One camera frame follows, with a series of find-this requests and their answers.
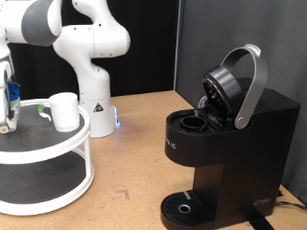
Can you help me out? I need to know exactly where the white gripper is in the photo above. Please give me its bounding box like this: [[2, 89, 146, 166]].
[[0, 60, 13, 134]]

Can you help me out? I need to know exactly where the black Keurig coffee machine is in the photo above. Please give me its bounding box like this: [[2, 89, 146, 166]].
[[159, 43, 301, 230]]

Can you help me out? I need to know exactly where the white two-tier turntable shelf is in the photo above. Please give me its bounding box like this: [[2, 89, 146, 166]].
[[0, 98, 95, 217]]

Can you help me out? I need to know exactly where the black curtain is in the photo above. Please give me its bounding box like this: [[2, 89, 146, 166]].
[[8, 0, 180, 101]]

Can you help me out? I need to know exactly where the grey partition panel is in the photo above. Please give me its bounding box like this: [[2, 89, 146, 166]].
[[174, 0, 307, 205]]

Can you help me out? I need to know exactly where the black tape strip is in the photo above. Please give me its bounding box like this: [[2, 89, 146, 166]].
[[245, 209, 276, 230]]

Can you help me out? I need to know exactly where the white mug with green-taped handle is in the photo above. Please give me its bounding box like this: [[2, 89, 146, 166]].
[[37, 92, 81, 133]]

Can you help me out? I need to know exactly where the braided machine power cable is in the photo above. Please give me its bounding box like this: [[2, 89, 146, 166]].
[[274, 191, 307, 211]]

